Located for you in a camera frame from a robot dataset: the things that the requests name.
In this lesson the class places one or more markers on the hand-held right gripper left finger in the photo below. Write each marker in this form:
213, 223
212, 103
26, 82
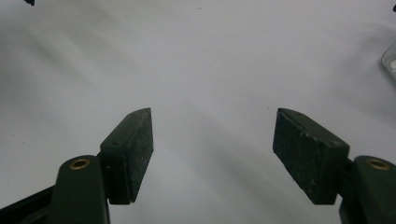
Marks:
127, 155

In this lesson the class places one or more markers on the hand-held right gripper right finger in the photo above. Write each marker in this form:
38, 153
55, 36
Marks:
308, 155

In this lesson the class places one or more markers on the white paper sheet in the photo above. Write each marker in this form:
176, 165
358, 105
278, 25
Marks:
199, 62

